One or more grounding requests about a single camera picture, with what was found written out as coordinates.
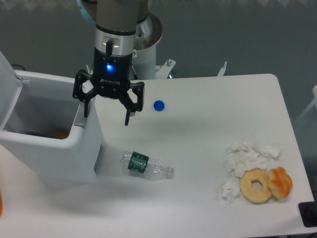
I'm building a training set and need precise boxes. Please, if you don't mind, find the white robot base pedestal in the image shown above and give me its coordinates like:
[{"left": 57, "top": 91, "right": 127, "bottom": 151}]
[{"left": 132, "top": 12, "right": 176, "bottom": 80}]

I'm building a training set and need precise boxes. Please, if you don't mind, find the white push-button trash can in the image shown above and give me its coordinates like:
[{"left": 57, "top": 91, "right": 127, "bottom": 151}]
[{"left": 0, "top": 56, "right": 104, "bottom": 183}]

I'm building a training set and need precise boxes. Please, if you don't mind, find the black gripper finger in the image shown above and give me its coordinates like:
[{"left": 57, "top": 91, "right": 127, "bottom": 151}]
[
  {"left": 72, "top": 69, "right": 98, "bottom": 118},
  {"left": 119, "top": 80, "right": 145, "bottom": 126}
]

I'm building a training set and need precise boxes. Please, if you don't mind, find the crumpled white tissue small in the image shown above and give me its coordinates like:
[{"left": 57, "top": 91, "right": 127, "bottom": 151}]
[{"left": 221, "top": 178, "right": 240, "bottom": 204}]

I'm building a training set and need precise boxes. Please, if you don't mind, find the plain ring donut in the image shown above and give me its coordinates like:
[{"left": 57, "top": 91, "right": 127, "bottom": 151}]
[{"left": 239, "top": 169, "right": 272, "bottom": 204}]

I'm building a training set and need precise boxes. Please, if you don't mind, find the black device at edge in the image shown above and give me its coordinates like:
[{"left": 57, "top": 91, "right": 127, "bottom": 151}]
[{"left": 298, "top": 201, "right": 317, "bottom": 228}]

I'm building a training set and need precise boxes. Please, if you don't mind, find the crumpled white tissue right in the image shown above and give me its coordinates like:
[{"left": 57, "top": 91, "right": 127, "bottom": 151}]
[{"left": 259, "top": 145, "right": 282, "bottom": 159}]

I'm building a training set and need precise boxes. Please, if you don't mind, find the white bracket behind table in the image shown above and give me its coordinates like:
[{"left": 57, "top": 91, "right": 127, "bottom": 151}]
[{"left": 217, "top": 61, "right": 227, "bottom": 76}]

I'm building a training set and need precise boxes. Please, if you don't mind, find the blue bottle cap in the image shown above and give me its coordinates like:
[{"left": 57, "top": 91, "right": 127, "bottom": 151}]
[{"left": 153, "top": 100, "right": 165, "bottom": 112}]

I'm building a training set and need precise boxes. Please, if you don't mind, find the white frame at right edge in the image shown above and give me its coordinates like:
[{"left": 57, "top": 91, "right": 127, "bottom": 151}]
[{"left": 294, "top": 85, "right": 317, "bottom": 133}]

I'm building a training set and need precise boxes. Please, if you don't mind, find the crumpled white tissue large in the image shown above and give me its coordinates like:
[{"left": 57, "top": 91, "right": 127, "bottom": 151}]
[{"left": 225, "top": 140, "right": 267, "bottom": 178}]

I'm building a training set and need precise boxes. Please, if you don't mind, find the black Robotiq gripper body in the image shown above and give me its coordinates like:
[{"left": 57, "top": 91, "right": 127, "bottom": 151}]
[{"left": 90, "top": 49, "right": 132, "bottom": 99}]

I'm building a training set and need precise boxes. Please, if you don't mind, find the orange object at left edge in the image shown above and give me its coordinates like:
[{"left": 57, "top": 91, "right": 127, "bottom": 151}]
[{"left": 0, "top": 191, "right": 3, "bottom": 217}]

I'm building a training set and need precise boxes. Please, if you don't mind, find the orange twisted bread roll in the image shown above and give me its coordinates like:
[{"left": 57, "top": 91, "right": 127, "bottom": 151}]
[{"left": 267, "top": 167, "right": 293, "bottom": 199}]

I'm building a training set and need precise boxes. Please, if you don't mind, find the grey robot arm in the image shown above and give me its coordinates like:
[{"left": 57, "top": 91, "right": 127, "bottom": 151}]
[{"left": 72, "top": 0, "right": 145, "bottom": 125}]

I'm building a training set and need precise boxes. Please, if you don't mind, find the clear bottle with green label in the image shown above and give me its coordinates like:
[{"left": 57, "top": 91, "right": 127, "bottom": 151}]
[{"left": 120, "top": 151, "right": 175, "bottom": 180}]

